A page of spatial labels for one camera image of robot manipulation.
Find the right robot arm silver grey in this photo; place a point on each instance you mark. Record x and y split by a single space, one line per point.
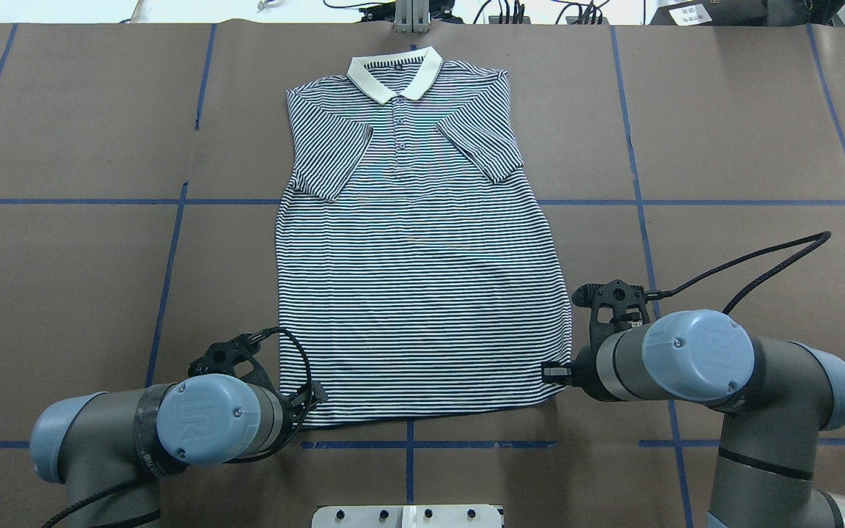
776 398

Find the navy white striped polo shirt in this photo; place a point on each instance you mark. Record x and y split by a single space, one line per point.
414 262

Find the black box with label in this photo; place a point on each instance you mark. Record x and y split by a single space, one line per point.
710 13

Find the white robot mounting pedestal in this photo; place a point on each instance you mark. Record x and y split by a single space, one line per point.
444 515

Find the aluminium frame post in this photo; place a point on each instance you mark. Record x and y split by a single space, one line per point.
412 17

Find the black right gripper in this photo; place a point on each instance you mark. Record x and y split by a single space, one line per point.
584 368

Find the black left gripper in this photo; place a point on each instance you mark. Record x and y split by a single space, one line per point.
300 409

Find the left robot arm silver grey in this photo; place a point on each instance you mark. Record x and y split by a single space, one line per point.
112 450

